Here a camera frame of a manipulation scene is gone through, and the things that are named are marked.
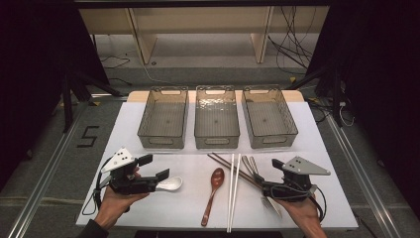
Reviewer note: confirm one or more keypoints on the black metal stand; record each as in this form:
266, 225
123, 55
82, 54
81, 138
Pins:
336, 99
67, 109

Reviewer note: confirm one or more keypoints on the aluminium rail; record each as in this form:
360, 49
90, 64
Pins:
369, 188
42, 188

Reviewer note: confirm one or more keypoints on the person's left hand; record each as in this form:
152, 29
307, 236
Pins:
114, 206

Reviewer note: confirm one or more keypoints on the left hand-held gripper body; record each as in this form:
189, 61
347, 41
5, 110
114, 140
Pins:
132, 186

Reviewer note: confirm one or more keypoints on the yellow tape piece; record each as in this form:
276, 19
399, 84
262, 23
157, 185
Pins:
313, 99
95, 103
292, 79

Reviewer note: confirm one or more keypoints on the dark curtain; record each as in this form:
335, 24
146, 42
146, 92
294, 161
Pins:
379, 66
33, 66

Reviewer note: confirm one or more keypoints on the white chopstick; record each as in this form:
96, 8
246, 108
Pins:
230, 195
235, 190

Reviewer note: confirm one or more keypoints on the white ceramic spoon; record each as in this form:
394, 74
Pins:
171, 183

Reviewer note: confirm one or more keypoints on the metal knife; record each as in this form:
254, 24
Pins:
247, 162

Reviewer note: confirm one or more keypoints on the person's right hand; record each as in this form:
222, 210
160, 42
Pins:
303, 213

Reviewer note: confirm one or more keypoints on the brown wooden spoon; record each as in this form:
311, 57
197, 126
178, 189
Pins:
218, 178

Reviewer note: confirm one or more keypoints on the grey clear plastic bin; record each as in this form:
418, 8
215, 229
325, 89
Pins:
165, 122
269, 120
216, 122

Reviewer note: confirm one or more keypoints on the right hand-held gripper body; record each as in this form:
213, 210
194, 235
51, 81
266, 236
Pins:
294, 190

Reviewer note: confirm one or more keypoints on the metal fork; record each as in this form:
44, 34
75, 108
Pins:
253, 163

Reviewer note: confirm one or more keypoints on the beige wooden desk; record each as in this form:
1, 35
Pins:
198, 20

